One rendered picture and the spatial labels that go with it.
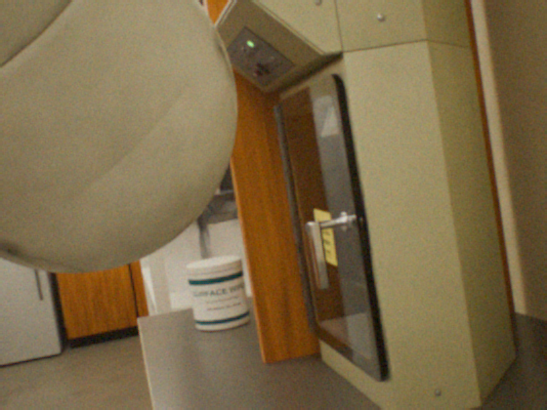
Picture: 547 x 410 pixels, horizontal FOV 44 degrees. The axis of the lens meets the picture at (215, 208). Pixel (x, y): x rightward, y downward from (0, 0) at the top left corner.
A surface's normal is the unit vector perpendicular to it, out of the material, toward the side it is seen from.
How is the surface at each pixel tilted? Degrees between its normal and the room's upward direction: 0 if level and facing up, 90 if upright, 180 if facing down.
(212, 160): 116
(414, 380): 90
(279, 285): 90
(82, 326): 90
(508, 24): 90
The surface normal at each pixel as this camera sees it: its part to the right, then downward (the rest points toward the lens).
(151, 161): 0.59, 0.43
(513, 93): -0.98, 0.17
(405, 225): 0.15, 0.03
